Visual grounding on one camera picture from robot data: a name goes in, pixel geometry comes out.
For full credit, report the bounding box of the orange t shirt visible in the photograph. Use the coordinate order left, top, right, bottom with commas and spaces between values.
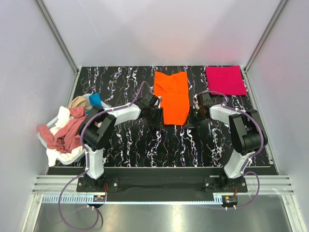
154, 71, 190, 126

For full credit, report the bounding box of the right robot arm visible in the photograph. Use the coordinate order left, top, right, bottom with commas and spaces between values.
185, 92, 268, 193

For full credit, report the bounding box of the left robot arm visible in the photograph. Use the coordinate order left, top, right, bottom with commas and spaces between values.
77, 92, 163, 192

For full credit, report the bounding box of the folded magenta t shirt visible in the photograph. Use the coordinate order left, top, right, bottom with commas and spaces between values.
205, 66, 247, 96

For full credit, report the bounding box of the blue t shirt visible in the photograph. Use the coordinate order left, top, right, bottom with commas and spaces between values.
84, 93, 104, 114

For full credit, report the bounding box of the beige t shirt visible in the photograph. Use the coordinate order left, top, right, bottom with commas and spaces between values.
67, 96, 92, 111

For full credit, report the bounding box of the white t shirt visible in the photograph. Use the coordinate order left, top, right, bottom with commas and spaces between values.
42, 106, 86, 167

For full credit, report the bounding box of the dusty pink t shirt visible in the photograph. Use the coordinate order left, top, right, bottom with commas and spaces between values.
37, 106, 86, 153

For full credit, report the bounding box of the white laundry basket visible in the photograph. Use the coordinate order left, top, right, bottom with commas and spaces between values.
37, 93, 103, 167

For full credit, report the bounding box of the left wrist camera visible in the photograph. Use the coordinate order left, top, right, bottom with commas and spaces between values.
155, 96, 162, 108

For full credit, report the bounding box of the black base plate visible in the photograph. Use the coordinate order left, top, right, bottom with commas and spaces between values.
76, 167, 248, 203

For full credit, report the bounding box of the slotted cable duct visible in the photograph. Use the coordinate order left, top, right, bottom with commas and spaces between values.
42, 194, 106, 204

